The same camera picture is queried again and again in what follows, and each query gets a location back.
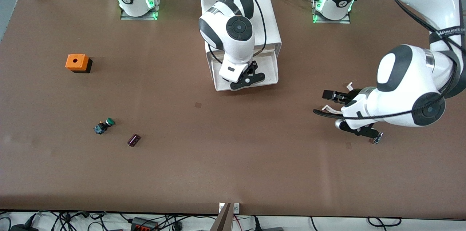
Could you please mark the white plastic drawer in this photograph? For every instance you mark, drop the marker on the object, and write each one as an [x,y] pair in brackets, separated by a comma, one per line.
[272,47]
[267,69]

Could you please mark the small blue electronic component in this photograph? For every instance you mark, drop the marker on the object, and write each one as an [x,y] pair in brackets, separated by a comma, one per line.
[379,138]

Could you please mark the white curved plastic strip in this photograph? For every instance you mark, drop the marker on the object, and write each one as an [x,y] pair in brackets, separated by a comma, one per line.
[329,108]

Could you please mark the green push button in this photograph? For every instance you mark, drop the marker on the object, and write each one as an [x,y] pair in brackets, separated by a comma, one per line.
[103,125]

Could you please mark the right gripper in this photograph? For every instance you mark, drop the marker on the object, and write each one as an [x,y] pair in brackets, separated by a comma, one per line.
[250,70]

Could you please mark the dark maroon capacitor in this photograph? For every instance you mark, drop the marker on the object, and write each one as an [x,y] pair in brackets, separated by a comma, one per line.
[134,140]

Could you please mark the brown tape square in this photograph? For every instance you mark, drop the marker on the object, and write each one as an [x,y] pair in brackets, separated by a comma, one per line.
[197,105]

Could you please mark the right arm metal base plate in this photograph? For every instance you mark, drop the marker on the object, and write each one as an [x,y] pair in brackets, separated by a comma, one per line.
[157,2]

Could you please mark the white metal bracket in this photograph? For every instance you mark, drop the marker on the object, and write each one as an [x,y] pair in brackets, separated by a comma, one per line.
[236,208]
[221,207]

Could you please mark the grey camera post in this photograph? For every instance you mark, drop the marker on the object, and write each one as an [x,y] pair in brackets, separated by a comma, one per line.
[222,222]

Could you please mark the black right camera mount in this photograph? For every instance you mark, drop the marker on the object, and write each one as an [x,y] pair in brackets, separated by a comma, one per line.
[256,77]

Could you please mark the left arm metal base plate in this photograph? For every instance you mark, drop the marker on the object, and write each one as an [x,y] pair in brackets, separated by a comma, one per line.
[342,22]

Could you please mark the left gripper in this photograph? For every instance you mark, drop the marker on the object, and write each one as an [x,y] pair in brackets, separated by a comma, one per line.
[351,96]

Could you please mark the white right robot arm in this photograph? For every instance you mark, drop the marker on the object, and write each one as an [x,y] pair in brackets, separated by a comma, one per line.
[238,47]

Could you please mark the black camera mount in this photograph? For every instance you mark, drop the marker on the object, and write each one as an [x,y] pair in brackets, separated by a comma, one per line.
[256,77]
[362,131]

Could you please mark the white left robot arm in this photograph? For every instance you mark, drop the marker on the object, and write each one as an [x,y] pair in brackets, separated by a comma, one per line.
[407,74]

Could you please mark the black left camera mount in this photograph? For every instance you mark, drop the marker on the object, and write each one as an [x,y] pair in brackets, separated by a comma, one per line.
[362,131]

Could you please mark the black box with orange buttons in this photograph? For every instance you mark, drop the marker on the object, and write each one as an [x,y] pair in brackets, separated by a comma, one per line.
[143,224]

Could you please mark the orange box with black base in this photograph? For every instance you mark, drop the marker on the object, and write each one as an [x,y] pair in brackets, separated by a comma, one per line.
[75,62]

